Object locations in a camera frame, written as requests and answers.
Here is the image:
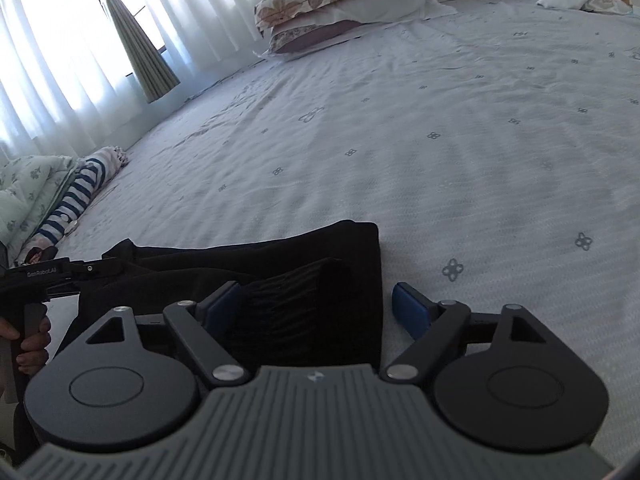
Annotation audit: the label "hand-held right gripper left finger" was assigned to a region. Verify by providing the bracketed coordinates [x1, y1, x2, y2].
[86, 281, 252, 389]

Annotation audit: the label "white pillow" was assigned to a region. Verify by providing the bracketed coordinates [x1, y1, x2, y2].
[270, 0, 459, 32]

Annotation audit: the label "blue white striped cloth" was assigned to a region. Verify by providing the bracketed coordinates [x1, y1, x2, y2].
[29, 146, 132, 252]

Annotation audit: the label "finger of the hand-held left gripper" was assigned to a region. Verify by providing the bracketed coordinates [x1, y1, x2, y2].
[80, 255, 135, 278]

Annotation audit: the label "black pants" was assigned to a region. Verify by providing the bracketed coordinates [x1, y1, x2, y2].
[75, 219, 387, 377]

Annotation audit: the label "purple patterned pillow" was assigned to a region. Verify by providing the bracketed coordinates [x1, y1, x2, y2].
[266, 19, 372, 57]

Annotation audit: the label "person's left hand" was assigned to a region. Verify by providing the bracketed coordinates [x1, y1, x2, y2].
[0, 317, 53, 377]

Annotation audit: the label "sheer white curtain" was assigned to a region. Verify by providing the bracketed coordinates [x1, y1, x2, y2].
[0, 0, 321, 162]

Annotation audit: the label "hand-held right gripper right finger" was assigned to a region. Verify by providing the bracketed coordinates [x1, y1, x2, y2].
[378, 281, 551, 387]

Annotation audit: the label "bed with white patterned sheet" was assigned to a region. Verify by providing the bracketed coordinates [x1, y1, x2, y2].
[15, 0, 640, 461]

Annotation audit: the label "green curtain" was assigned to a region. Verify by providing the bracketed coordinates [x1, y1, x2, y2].
[80, 0, 182, 106]

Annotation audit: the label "pale green floral quilt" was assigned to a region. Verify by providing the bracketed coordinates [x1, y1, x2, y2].
[0, 154, 85, 257]

